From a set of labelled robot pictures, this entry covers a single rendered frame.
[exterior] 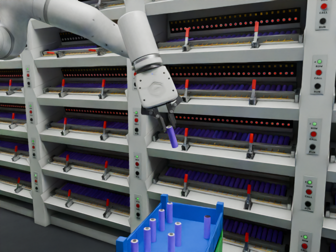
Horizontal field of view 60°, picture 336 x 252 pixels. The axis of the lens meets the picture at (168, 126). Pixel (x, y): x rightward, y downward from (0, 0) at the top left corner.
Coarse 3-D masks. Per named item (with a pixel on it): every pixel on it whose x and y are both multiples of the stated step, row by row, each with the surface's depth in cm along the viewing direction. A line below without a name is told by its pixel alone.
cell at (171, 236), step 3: (168, 234) 72; (171, 234) 72; (174, 234) 72; (168, 237) 72; (171, 237) 72; (174, 237) 72; (168, 240) 72; (171, 240) 72; (174, 240) 72; (168, 243) 72; (171, 243) 72; (174, 243) 72; (168, 246) 72; (171, 246) 72; (174, 246) 73; (168, 249) 72; (171, 249) 72; (174, 249) 73
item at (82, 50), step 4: (84, 48) 144; (88, 48) 142; (92, 48) 140; (96, 48) 139; (44, 52) 156; (56, 52) 152; (64, 52) 149; (68, 52) 148; (72, 52) 147; (76, 52) 145; (80, 52) 145; (84, 52) 143; (88, 52) 142; (92, 52) 139; (96, 52) 138
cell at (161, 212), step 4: (160, 212) 85; (164, 212) 86; (160, 216) 85; (164, 216) 86; (160, 220) 85; (164, 220) 86; (160, 224) 86; (164, 224) 86; (160, 228) 86; (164, 228) 86
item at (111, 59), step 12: (36, 48) 155; (48, 48) 162; (36, 60) 154; (48, 60) 149; (60, 60) 146; (72, 60) 142; (84, 60) 138; (96, 60) 135; (108, 60) 132; (120, 60) 129
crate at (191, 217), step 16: (160, 208) 93; (176, 208) 94; (192, 208) 92; (208, 208) 90; (144, 224) 82; (192, 224) 90; (128, 240) 73; (160, 240) 81; (192, 240) 81; (208, 240) 81
